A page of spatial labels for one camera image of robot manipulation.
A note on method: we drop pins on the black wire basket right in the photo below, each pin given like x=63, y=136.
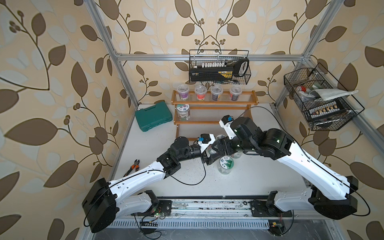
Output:
x=301, y=82

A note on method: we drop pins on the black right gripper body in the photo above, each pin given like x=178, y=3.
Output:
x=231, y=146

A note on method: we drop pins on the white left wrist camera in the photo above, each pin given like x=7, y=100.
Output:
x=205, y=140

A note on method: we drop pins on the lidded seed jar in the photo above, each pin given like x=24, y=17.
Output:
x=237, y=155

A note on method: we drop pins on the white paper bag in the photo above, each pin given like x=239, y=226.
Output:
x=330, y=94

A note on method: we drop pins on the black wire basket back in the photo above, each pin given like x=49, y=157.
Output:
x=219, y=58

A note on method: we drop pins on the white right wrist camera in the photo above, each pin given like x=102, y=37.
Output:
x=225, y=123

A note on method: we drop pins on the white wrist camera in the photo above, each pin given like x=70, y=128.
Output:
x=205, y=140
x=225, y=123

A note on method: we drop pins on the box of small bottles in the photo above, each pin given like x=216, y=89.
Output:
x=326, y=110

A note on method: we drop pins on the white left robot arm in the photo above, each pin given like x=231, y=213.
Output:
x=107, y=200

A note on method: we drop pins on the black wire basket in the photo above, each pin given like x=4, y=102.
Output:
x=219, y=58
x=301, y=82

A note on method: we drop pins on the tomato lid seed jar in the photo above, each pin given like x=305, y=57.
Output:
x=213, y=149

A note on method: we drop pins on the black saw handle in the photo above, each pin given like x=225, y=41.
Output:
x=241, y=67

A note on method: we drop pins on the orange black pliers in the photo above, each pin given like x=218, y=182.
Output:
x=135, y=167

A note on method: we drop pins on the green lid seed jar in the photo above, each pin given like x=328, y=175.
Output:
x=225, y=165

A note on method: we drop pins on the green plastic tool case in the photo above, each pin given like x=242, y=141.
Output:
x=153, y=116

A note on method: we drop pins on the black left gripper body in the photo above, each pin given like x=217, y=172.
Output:
x=205, y=159

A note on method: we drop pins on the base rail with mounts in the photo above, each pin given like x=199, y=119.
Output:
x=208, y=213

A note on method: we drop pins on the red label seed cup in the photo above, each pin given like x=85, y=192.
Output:
x=201, y=92

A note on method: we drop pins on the small clear seed cup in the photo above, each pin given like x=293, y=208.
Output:
x=216, y=92

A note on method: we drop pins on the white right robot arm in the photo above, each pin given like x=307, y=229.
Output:
x=330, y=193

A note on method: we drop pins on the aluminium frame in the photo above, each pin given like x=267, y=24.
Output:
x=346, y=35

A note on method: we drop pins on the wooden three-tier shelf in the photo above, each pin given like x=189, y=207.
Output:
x=208, y=112

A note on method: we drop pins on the flower lid seed jar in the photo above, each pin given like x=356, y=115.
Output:
x=183, y=112

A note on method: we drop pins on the purple label seed cup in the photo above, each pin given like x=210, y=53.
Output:
x=183, y=92

